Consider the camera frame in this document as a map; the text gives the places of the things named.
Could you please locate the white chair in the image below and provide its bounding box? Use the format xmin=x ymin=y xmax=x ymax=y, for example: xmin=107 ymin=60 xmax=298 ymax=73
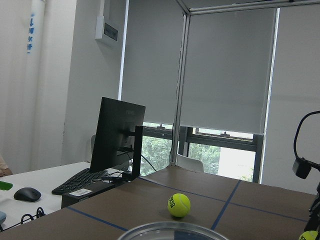
xmin=176 ymin=154 xmax=204 ymax=173

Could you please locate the black computer monitor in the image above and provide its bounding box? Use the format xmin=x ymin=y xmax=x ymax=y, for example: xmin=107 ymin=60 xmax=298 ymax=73
xmin=90 ymin=97 xmax=146 ymax=181

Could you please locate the grey roller blind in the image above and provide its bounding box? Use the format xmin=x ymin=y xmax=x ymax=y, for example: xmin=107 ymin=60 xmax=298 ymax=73
xmin=179 ymin=7 xmax=278 ymax=136

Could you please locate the seated person beige shirt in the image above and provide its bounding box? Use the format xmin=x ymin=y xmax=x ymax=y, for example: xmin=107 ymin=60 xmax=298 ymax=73
xmin=0 ymin=154 xmax=13 ymax=177

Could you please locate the yellow tennis ball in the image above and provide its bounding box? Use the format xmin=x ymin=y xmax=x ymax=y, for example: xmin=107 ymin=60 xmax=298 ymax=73
xmin=167 ymin=193 xmax=191 ymax=218
xmin=298 ymin=230 xmax=320 ymax=240

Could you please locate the black computer mouse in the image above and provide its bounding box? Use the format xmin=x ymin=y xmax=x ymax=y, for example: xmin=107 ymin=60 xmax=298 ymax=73
xmin=13 ymin=187 xmax=42 ymax=202

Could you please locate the green handled reacher grabber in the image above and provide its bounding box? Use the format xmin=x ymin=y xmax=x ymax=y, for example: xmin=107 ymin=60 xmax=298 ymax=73
xmin=0 ymin=181 xmax=13 ymax=191

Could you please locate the aluminium frame post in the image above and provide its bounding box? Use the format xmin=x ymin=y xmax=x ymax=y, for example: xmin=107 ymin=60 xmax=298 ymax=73
xmin=170 ymin=0 xmax=320 ymax=168

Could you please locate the black keyboard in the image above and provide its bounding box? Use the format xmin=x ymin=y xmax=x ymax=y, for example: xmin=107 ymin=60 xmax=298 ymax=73
xmin=51 ymin=168 xmax=108 ymax=196

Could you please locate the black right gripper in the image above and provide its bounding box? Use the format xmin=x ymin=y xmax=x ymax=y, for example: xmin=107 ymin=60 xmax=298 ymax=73
xmin=304 ymin=183 xmax=320 ymax=232

